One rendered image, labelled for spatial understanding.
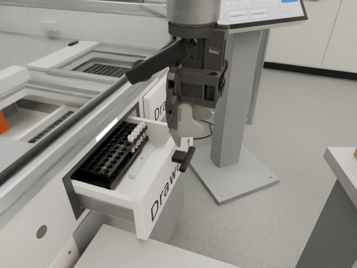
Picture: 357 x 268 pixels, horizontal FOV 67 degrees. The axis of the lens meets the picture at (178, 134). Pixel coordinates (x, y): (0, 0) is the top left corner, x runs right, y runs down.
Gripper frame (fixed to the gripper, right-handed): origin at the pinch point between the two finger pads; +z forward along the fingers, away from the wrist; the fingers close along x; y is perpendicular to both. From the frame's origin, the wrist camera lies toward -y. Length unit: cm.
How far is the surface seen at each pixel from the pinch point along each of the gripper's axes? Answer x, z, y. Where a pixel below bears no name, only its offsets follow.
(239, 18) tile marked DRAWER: 86, -3, -2
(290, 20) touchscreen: 103, -1, 20
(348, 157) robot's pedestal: 32, 20, 40
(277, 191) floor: 91, 96, 34
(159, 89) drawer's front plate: 24.2, 3.9, -14.0
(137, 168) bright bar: -0.3, 11.3, -9.5
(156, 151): 7.9, 12.5, -8.3
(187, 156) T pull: -0.1, 4.9, 1.9
